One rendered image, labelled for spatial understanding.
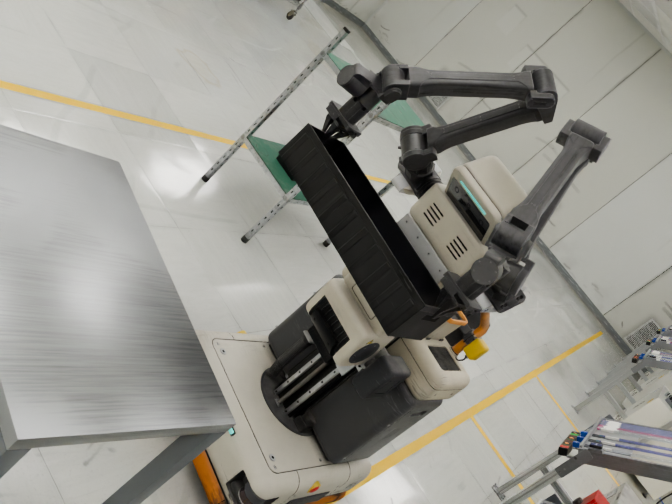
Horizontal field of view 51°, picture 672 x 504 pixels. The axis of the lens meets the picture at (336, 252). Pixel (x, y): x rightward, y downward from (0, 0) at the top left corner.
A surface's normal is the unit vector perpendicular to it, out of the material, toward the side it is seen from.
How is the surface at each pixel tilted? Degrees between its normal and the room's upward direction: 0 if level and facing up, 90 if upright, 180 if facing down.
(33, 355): 0
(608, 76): 90
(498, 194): 43
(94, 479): 0
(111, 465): 0
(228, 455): 90
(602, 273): 90
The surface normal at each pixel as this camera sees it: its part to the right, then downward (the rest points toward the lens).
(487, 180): 0.14, -0.56
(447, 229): -0.65, -0.06
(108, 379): 0.69, -0.62
